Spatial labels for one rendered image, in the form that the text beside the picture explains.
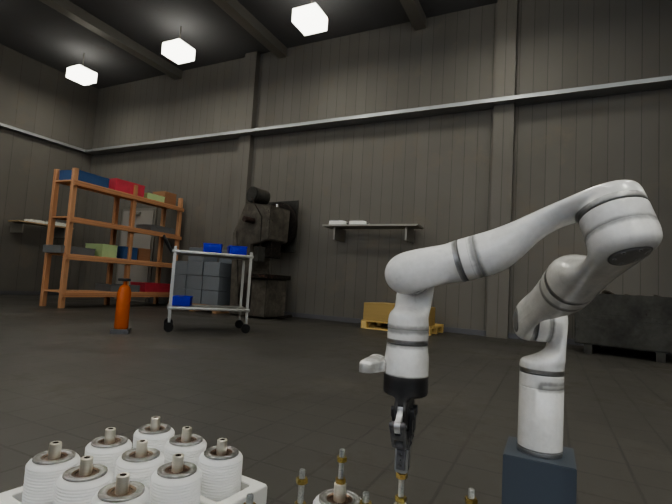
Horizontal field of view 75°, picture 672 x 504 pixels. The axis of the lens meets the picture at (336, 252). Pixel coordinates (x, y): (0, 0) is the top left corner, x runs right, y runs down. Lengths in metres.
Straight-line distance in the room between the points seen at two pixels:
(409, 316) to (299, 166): 8.06
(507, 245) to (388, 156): 7.30
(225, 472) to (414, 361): 0.51
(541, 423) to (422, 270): 0.50
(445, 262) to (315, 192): 7.73
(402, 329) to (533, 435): 0.47
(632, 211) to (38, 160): 12.25
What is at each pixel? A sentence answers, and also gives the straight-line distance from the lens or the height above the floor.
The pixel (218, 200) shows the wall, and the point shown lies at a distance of 9.75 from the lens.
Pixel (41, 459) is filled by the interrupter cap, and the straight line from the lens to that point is 1.15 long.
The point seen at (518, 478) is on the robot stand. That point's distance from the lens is 1.11.
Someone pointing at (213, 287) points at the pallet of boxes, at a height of 0.46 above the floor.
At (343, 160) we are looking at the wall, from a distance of 8.31.
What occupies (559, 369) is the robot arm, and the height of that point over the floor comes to 0.49.
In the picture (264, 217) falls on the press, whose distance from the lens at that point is 7.68.
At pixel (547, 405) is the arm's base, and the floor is 0.41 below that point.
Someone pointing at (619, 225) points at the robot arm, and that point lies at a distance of 0.70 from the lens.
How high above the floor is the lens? 0.64
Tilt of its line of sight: 4 degrees up
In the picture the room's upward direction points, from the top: 3 degrees clockwise
